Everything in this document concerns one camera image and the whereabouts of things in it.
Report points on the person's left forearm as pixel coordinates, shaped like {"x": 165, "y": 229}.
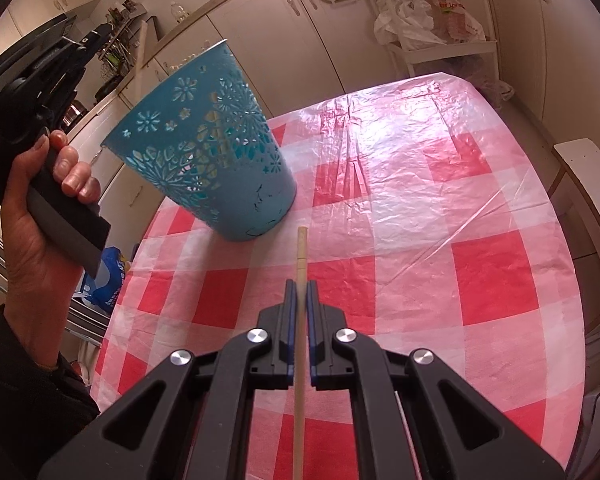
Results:
{"x": 20, "y": 410}

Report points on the blue shopping bag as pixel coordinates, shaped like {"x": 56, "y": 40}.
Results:
{"x": 105, "y": 280}

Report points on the white stool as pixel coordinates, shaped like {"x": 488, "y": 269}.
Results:
{"x": 590, "y": 185}

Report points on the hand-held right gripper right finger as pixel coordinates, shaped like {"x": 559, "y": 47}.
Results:
{"x": 313, "y": 320}

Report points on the wall utensil rack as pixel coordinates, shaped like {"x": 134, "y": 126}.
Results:
{"x": 122, "y": 30}

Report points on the pink checked plastic tablecloth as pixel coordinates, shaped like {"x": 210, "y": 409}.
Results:
{"x": 430, "y": 185}

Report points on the white plastic bag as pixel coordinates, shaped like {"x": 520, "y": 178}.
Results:
{"x": 405, "y": 20}

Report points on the black range hood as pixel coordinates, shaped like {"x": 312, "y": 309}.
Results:
{"x": 35, "y": 40}

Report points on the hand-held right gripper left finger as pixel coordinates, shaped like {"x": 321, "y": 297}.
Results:
{"x": 291, "y": 320}

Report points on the white trolley rack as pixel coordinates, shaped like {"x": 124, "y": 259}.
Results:
{"x": 480, "y": 50}

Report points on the cream tall cabinets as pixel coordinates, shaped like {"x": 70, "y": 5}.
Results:
{"x": 555, "y": 35}

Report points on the clear plastic bottle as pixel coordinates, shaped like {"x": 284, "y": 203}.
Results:
{"x": 179, "y": 12}

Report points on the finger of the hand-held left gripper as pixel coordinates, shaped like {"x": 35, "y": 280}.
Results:
{"x": 70, "y": 65}

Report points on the cream lower kitchen cabinets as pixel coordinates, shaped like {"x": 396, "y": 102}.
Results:
{"x": 280, "y": 25}

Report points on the person's left hand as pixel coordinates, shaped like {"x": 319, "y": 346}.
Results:
{"x": 25, "y": 250}

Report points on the red printed plastic bag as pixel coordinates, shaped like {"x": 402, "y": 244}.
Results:
{"x": 457, "y": 17}

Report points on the blue perforated plastic basket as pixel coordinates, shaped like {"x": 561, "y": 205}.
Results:
{"x": 230, "y": 185}

